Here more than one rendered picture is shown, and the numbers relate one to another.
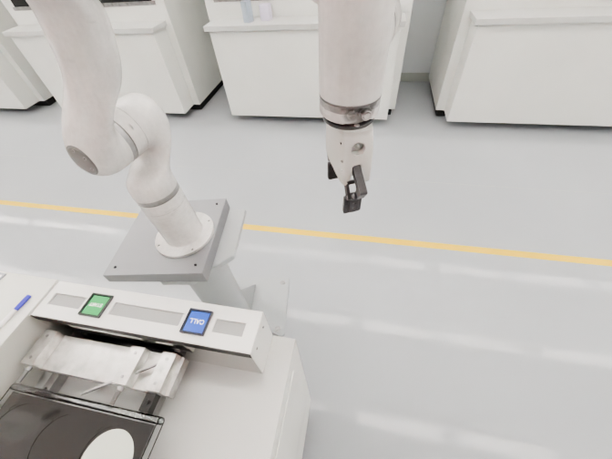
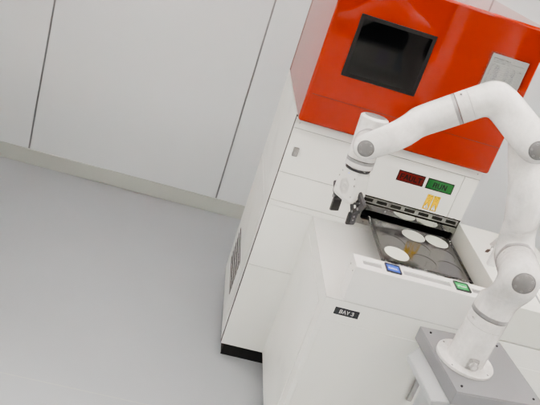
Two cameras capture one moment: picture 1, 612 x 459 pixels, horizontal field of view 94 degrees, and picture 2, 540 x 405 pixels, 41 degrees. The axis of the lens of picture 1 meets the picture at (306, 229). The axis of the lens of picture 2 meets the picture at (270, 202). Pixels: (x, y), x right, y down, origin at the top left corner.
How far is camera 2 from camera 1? 2.44 m
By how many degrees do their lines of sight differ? 104
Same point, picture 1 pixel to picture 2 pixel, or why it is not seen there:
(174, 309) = (411, 277)
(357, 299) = not seen: outside the picture
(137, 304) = (436, 283)
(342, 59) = not seen: hidden behind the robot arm
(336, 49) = not seen: hidden behind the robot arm
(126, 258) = (496, 351)
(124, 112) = (514, 250)
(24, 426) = (447, 269)
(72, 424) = (424, 265)
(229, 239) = (423, 370)
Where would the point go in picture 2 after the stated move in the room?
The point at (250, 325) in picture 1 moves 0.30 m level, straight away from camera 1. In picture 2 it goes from (360, 262) to (430, 312)
